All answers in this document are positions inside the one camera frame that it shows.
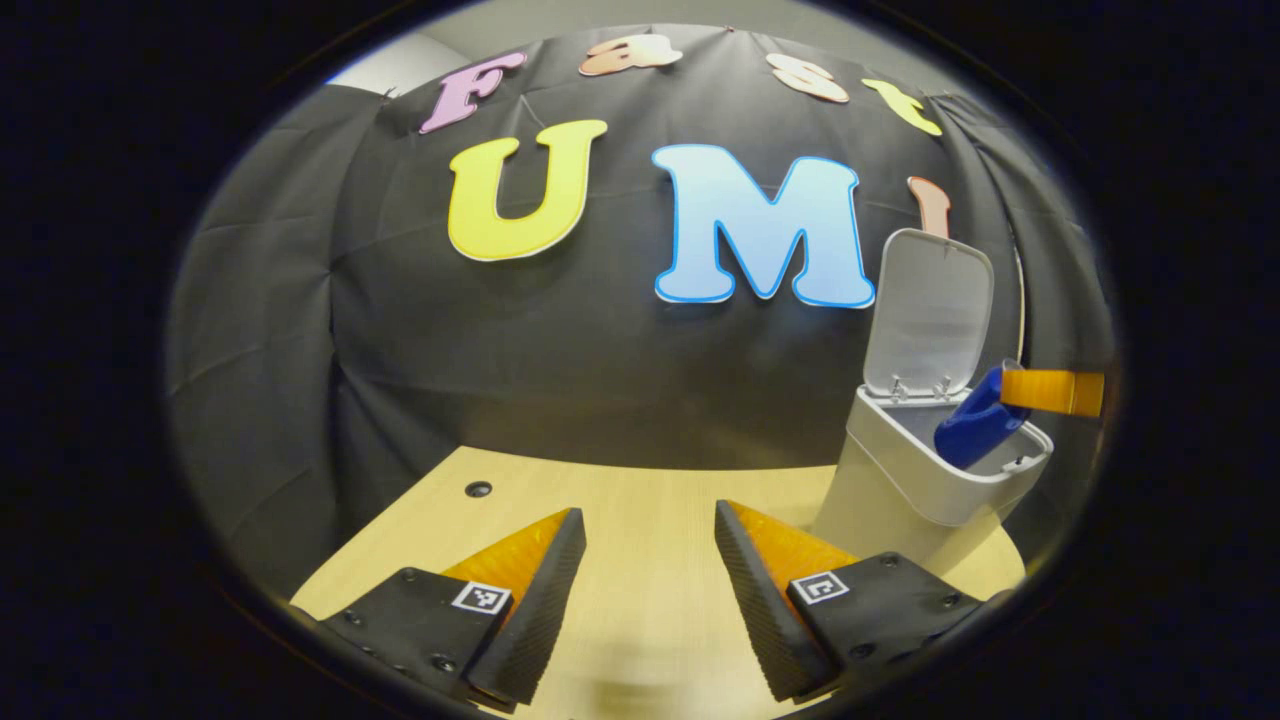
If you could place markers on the white desktop garbage bin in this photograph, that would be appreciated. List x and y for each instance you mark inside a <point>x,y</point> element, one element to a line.
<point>890,480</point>

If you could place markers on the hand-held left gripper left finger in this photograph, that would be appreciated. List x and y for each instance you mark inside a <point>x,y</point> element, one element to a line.
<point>545,620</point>

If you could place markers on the round black desk grommet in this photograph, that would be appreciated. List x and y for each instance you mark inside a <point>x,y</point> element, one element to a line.
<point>478,489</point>

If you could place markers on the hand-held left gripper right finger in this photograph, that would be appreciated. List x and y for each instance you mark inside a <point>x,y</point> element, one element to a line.
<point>765,620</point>

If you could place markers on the black backdrop cloth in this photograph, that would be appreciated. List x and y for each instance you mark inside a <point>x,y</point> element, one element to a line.
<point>500,360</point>

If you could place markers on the wooden desktop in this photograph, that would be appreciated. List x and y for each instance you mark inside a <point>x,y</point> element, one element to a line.
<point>640,520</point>

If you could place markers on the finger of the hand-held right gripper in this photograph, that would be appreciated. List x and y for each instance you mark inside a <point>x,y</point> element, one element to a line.
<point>1060,393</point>

